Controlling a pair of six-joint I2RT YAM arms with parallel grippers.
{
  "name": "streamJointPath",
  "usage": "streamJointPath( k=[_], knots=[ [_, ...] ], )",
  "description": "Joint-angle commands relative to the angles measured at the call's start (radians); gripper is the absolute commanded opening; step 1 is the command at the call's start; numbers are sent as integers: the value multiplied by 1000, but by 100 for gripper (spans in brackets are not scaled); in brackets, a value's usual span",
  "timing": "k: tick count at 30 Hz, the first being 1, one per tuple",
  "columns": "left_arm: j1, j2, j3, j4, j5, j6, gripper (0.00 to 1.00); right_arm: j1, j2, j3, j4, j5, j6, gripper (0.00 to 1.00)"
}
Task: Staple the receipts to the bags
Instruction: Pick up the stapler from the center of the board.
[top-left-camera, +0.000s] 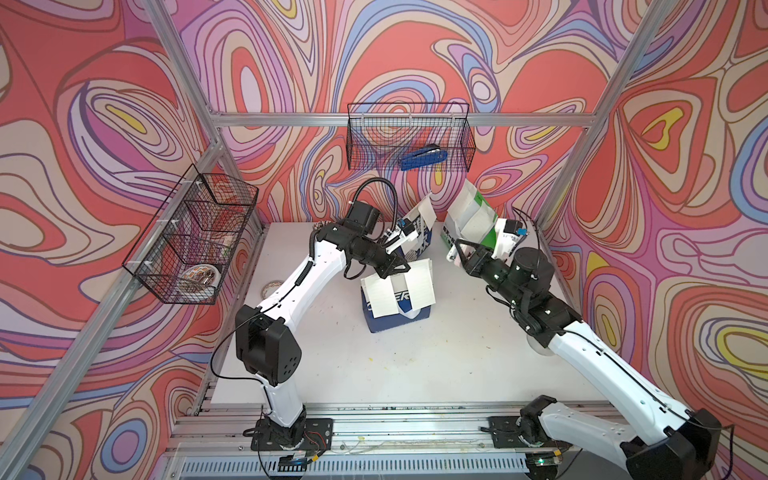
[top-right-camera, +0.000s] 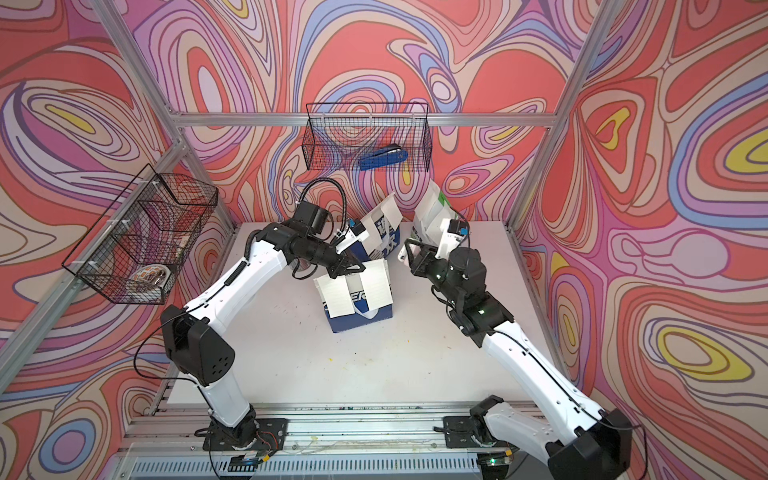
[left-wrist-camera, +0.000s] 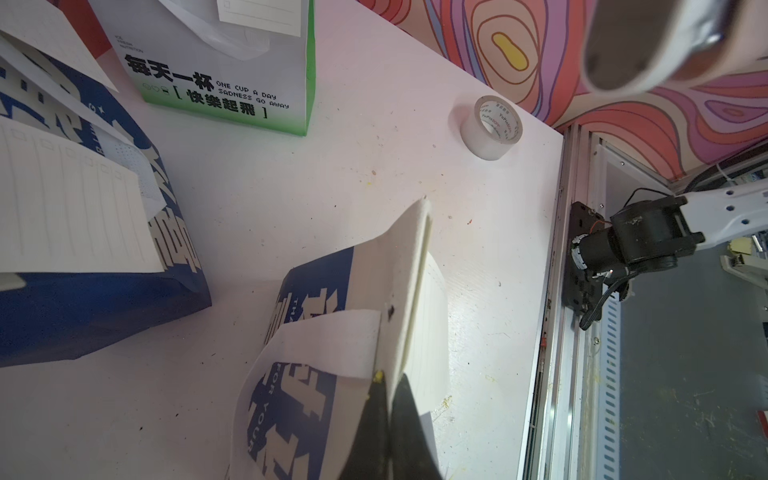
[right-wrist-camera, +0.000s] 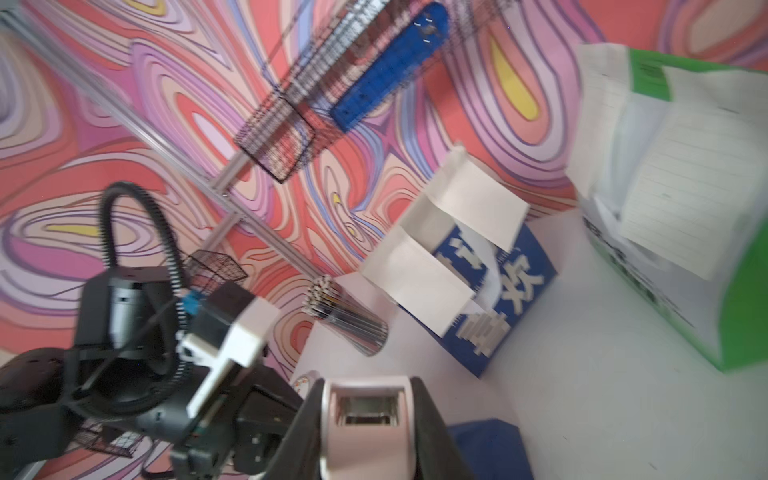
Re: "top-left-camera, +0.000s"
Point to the black wire basket back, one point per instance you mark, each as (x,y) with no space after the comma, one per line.
(380,133)

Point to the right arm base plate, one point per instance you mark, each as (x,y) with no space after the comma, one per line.
(515,432)

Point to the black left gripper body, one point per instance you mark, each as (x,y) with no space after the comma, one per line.
(374,256)

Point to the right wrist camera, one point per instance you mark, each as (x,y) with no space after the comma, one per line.
(509,234)

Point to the dark blue paper bag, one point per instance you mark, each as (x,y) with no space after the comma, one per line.
(399,299)

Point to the black wire basket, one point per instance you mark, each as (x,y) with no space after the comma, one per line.
(380,133)
(201,221)

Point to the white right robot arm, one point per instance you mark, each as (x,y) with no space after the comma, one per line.
(661,438)

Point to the white tape roll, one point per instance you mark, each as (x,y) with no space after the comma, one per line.
(538,348)

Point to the green white paper bag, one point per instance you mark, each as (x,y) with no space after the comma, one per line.
(470,217)

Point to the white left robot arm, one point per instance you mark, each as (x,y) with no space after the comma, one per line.
(264,336)

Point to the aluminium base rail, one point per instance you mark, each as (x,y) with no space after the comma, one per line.
(376,441)

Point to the blue white paper bag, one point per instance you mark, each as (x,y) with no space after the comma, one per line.
(423,216)

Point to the blue stapler in basket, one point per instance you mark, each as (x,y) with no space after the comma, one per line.
(426,156)

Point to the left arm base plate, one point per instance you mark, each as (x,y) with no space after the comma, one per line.
(313,434)

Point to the black wire basket left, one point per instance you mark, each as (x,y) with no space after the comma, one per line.
(201,221)

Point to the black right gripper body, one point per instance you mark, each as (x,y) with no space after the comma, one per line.
(493,272)

